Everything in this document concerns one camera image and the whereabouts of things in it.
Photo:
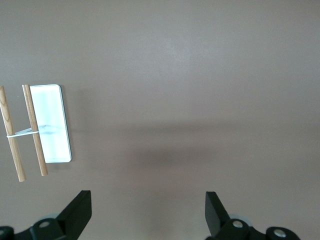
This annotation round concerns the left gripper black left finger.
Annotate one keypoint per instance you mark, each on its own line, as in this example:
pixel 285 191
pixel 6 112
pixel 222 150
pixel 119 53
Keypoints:
pixel 75 215

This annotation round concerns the white rack with wooden bars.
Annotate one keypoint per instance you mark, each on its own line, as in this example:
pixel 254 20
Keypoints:
pixel 52 120

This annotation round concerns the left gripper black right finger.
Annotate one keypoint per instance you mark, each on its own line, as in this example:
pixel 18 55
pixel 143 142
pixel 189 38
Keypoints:
pixel 217 217

